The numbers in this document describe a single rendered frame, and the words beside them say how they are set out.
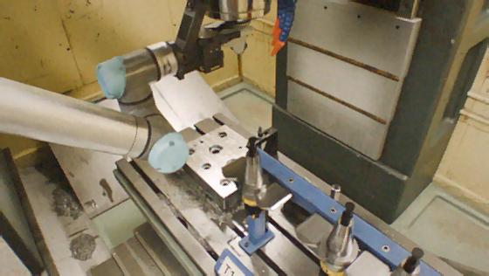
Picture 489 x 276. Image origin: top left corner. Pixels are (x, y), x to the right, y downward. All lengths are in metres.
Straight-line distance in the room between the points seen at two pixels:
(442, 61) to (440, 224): 0.77
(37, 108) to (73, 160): 1.17
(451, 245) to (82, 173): 1.59
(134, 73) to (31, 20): 1.04
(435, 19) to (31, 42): 1.52
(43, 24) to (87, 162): 0.63
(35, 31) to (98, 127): 1.16
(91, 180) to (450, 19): 1.47
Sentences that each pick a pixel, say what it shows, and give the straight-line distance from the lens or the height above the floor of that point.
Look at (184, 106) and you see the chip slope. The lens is 1.84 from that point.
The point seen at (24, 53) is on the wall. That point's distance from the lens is 1.70.
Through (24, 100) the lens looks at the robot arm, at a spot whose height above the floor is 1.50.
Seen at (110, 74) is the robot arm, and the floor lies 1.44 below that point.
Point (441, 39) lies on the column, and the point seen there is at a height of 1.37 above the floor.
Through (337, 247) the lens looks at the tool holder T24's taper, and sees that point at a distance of 0.57.
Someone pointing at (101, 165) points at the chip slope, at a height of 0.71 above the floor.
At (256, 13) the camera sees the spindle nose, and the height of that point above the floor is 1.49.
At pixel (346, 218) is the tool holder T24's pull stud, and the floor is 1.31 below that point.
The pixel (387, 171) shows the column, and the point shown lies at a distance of 1.31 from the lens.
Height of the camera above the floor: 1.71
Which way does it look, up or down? 38 degrees down
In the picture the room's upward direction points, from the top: 2 degrees counter-clockwise
